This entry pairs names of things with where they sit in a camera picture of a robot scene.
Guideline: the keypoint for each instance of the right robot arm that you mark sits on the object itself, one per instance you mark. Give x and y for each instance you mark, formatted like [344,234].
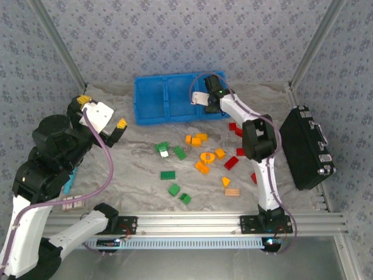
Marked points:
[266,186]

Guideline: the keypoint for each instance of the orange lego arch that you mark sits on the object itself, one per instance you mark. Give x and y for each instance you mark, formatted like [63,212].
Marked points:
[204,159]

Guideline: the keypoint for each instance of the long red lego brick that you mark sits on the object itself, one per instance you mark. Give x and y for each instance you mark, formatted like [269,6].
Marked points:
[231,163]

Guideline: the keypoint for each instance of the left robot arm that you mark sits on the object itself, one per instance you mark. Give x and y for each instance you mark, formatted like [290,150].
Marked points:
[78,229]

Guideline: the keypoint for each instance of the green sloped lego brick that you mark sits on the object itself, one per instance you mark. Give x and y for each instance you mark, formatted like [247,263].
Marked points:
[174,189]

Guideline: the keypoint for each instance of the playing card box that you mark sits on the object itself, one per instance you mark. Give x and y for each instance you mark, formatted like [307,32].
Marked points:
[71,204]

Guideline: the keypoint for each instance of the orange sloped lego brick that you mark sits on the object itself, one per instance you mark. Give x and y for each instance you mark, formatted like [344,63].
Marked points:
[225,182]

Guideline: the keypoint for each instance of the aluminium frame leg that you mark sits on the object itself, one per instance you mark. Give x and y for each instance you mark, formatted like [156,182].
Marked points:
[346,256]

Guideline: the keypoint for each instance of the small orange lego brick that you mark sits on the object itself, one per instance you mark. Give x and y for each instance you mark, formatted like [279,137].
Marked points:
[188,139]

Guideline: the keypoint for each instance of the green lego cube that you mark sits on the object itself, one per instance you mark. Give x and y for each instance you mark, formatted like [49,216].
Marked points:
[185,198]

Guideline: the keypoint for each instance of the small wooden block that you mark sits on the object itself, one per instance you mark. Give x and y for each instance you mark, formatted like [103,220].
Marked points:
[232,192]

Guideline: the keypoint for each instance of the small controller circuit board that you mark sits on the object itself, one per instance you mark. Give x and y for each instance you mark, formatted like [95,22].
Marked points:
[108,242]
[272,242]

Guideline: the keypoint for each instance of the black hard case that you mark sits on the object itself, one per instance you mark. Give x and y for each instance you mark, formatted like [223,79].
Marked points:
[306,148]

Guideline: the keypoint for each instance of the teal cylindrical tool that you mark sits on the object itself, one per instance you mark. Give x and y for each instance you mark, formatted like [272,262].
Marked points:
[69,183]

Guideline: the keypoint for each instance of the aluminium frame post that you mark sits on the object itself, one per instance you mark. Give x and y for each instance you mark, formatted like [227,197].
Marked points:
[316,43]
[59,43]

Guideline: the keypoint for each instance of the blue three-compartment bin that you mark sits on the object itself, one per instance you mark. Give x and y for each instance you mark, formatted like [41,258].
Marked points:
[154,99]

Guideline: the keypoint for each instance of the aluminium rail beam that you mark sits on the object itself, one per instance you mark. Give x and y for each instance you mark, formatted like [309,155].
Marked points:
[186,223]

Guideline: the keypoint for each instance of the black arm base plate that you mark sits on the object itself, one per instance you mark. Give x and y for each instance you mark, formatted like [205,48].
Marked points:
[129,224]
[247,224]

